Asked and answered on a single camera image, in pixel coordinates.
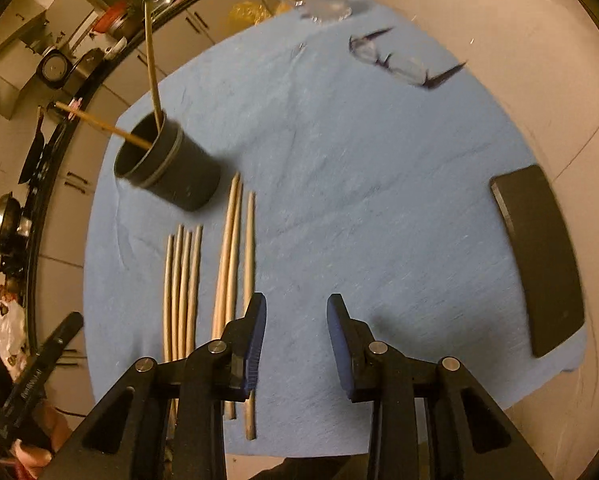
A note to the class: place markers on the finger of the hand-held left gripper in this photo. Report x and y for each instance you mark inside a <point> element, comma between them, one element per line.
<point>41,365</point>

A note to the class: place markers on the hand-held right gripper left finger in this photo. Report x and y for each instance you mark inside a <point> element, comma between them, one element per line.
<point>256,345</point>

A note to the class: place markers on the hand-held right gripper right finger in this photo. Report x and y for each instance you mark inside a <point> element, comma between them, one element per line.
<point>337,345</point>

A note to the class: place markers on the pile of wooden chopsticks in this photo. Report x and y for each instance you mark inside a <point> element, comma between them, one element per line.
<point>228,260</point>

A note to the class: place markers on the dark round chopstick cup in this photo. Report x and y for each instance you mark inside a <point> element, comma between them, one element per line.
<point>189,175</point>

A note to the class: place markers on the tan bamboo chopstick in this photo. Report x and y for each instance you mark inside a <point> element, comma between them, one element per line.
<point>104,126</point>
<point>152,70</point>

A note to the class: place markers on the person's left hand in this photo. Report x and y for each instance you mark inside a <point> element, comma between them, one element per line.
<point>31,460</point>

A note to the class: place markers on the white plastic bag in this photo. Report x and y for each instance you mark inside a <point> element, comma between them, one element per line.
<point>9,330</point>

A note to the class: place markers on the metal pot with lid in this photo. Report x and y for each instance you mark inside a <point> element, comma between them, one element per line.
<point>4,215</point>

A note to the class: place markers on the blue cloth mat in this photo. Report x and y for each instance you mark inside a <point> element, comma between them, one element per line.
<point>354,185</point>

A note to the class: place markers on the black wok pan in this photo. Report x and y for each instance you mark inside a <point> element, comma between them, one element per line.
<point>31,155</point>

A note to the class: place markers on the black flat rectangular box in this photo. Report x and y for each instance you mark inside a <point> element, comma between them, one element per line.
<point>539,260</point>

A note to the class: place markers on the dark-framed eyeglasses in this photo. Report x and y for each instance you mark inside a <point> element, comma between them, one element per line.
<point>407,67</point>

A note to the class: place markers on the rice cooker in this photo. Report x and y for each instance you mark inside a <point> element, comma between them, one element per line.
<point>54,67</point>

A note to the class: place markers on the yellow plastic bag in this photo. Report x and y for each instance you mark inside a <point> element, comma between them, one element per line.
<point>247,12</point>

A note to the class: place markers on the red plastic basin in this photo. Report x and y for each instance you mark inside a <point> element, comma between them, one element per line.
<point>113,14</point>

